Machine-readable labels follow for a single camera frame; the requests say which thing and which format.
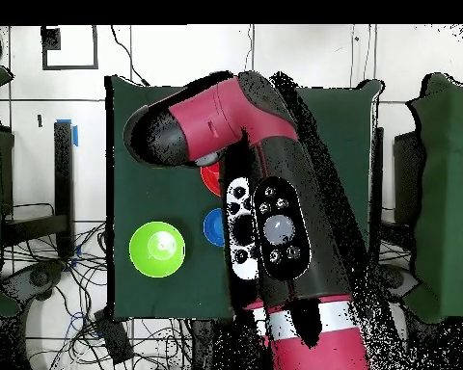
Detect orange plastic bowl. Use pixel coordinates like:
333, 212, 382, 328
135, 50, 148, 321
199, 161, 223, 198

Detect dark blue plastic bowl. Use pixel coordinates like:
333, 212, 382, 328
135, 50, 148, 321
203, 207, 226, 248

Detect dark green tablecloth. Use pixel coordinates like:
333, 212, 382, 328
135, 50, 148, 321
104, 74, 385, 323

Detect green plastic bowl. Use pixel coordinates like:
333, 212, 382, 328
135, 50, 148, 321
128, 221, 187, 279

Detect blue tape strip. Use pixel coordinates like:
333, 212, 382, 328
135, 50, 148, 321
56, 118, 79, 148

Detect black power brick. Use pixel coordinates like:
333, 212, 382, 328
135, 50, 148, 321
94, 309, 135, 365

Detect black metal post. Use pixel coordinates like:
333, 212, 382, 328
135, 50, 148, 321
370, 125, 386, 264
53, 119, 76, 258

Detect black cable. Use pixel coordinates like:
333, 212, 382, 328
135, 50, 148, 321
109, 24, 150, 87

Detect tangled floor cables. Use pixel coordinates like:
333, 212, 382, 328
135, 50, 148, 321
3, 221, 194, 370

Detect grey pedestal foot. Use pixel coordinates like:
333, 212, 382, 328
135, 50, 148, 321
0, 260, 68, 303

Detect black square frame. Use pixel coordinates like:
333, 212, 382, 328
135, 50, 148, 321
41, 24, 99, 71

